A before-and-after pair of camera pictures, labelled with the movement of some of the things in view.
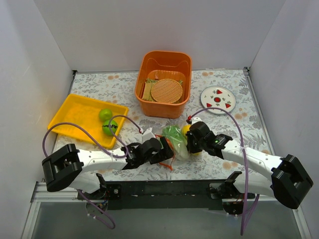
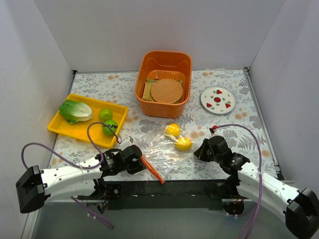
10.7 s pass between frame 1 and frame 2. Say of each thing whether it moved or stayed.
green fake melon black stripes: stayed
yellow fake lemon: moved
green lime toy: stayed
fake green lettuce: moved
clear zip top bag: moved
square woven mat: stayed
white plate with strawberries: stayed
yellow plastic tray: stayed
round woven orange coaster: stayed
